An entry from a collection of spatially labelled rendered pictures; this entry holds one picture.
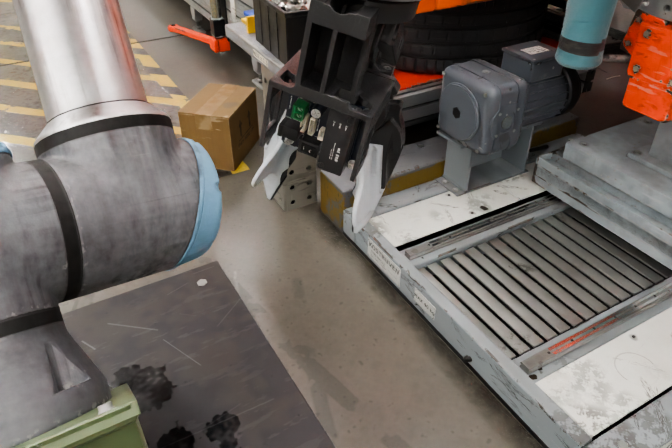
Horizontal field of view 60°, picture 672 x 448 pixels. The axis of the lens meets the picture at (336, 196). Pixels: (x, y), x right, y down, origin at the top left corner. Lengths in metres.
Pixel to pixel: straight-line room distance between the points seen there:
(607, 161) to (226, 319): 0.97
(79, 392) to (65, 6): 0.39
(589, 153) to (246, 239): 0.86
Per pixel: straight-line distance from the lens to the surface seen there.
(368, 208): 0.46
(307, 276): 1.36
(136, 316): 0.90
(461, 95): 1.36
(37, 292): 0.60
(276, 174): 0.49
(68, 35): 0.70
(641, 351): 1.24
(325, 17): 0.35
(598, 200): 1.48
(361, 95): 0.38
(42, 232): 0.60
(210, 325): 0.86
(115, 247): 0.62
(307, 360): 1.19
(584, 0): 1.21
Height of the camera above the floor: 0.91
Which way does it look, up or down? 34 degrees down
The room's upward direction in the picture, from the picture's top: straight up
